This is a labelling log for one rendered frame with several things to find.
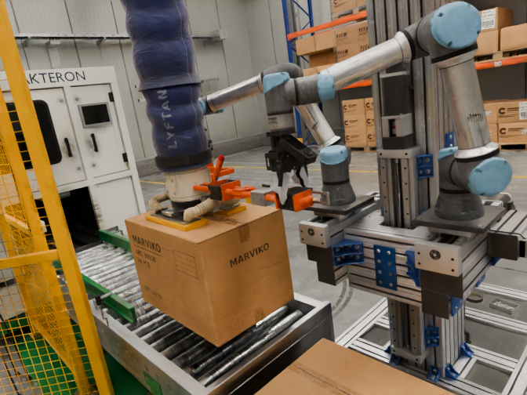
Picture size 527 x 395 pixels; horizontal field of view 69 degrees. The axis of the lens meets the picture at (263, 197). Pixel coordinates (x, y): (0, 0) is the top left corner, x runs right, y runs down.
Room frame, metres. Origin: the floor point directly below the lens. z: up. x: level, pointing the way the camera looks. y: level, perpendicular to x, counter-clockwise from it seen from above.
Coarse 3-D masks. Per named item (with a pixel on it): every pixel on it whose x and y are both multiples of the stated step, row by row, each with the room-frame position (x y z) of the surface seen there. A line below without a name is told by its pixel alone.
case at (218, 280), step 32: (128, 224) 1.63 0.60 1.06; (160, 224) 1.48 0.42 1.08; (224, 224) 1.36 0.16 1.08; (256, 224) 1.37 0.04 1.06; (160, 256) 1.44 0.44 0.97; (192, 256) 1.24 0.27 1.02; (224, 256) 1.26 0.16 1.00; (256, 256) 1.35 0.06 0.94; (288, 256) 1.46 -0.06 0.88; (160, 288) 1.49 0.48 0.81; (192, 288) 1.28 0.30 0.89; (224, 288) 1.25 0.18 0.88; (256, 288) 1.34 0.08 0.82; (288, 288) 1.44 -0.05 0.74; (192, 320) 1.32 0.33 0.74; (224, 320) 1.23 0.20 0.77; (256, 320) 1.32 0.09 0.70
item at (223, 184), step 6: (222, 180) 1.40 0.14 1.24; (228, 180) 1.41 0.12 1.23; (234, 180) 1.38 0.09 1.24; (210, 186) 1.35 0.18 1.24; (216, 186) 1.32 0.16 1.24; (222, 186) 1.31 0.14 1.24; (228, 186) 1.33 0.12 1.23; (234, 186) 1.34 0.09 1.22; (240, 186) 1.36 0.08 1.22; (210, 192) 1.37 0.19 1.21; (216, 192) 1.33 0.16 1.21; (222, 192) 1.31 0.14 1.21; (210, 198) 1.36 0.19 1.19; (216, 198) 1.33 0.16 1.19; (228, 198) 1.32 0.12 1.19
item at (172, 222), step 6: (162, 210) 1.54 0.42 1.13; (150, 216) 1.56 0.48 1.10; (156, 216) 1.54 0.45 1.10; (162, 216) 1.51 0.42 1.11; (168, 216) 1.50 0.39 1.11; (174, 216) 1.49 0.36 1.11; (180, 216) 1.43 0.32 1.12; (156, 222) 1.51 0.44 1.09; (162, 222) 1.47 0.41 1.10; (168, 222) 1.44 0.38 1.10; (174, 222) 1.42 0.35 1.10; (180, 222) 1.39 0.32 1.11; (186, 222) 1.38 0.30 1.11; (192, 222) 1.38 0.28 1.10; (198, 222) 1.38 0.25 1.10; (204, 222) 1.39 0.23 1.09; (180, 228) 1.36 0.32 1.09; (186, 228) 1.34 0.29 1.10; (192, 228) 1.35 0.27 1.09
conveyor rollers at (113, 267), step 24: (96, 264) 2.59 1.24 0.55; (120, 264) 2.52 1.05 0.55; (120, 288) 2.13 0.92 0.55; (144, 312) 1.83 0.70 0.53; (288, 312) 1.64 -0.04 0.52; (144, 336) 1.56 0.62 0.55; (168, 336) 1.54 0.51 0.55; (192, 336) 1.51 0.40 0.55; (240, 336) 1.46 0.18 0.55; (264, 336) 1.43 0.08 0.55; (192, 360) 1.38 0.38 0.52; (216, 360) 1.35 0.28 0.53; (240, 360) 1.32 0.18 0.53
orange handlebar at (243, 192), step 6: (210, 168) 1.88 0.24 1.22; (222, 168) 1.81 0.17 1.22; (228, 168) 1.77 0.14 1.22; (210, 174) 1.67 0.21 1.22; (222, 174) 1.70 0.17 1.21; (228, 174) 1.73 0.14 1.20; (198, 186) 1.45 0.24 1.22; (204, 186) 1.43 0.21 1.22; (246, 186) 1.30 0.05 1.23; (252, 186) 1.29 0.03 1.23; (228, 192) 1.30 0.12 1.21; (234, 192) 1.27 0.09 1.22; (240, 192) 1.25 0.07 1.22; (246, 192) 1.23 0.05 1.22; (240, 198) 1.25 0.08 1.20; (264, 198) 1.15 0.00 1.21; (270, 198) 1.14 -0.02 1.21; (300, 198) 1.05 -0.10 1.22; (306, 198) 1.05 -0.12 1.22; (312, 198) 1.06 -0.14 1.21; (300, 204) 1.05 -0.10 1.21; (306, 204) 1.05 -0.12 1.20
